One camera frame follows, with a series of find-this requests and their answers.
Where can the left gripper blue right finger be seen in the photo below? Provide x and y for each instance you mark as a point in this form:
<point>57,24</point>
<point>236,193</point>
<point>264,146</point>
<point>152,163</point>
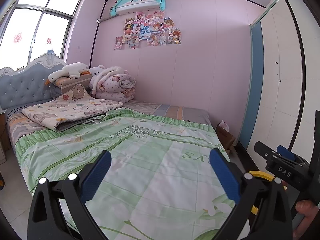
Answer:
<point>227,173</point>

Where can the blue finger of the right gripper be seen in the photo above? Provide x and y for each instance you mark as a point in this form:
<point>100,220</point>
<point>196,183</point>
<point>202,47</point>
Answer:
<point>284,152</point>

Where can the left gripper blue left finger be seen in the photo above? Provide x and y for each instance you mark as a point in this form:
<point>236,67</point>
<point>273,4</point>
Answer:
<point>93,174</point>

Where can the yellow rimmed black trash bin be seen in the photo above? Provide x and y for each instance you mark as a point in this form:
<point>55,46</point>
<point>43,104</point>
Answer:
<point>268,202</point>

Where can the person's right hand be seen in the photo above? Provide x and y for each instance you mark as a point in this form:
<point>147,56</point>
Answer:
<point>309,210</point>

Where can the brown cardboard box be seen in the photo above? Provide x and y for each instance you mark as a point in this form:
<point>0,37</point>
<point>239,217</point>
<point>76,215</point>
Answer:
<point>224,136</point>

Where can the green patterned bed quilt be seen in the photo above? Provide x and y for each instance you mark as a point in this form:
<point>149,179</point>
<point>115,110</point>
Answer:
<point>160,184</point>

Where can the folded bear print blanket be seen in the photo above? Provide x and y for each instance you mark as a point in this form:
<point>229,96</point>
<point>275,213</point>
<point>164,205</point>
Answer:
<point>72,108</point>

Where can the rolled pink floral comforter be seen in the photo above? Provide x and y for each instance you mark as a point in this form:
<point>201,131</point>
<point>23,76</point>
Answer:
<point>114,83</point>

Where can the striped pillow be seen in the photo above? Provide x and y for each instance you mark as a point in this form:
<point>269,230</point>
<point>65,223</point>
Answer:
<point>64,84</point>

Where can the white bear plush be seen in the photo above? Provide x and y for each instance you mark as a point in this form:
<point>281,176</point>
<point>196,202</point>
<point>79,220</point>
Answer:
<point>97,70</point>

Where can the white goose plush toy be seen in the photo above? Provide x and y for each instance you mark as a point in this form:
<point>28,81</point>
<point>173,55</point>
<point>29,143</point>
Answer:
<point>73,71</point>

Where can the blue tufted headboard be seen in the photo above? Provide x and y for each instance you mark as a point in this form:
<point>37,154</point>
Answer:
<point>28,84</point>

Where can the air conditioner with teal cover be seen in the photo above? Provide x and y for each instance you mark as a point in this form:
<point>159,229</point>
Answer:
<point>123,7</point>

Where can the anime posters on wall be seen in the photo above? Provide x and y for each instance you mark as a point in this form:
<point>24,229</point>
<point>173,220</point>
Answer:
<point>154,28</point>

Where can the window with metal frame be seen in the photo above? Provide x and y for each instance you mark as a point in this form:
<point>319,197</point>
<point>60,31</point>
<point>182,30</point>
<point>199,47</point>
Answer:
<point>34,27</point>

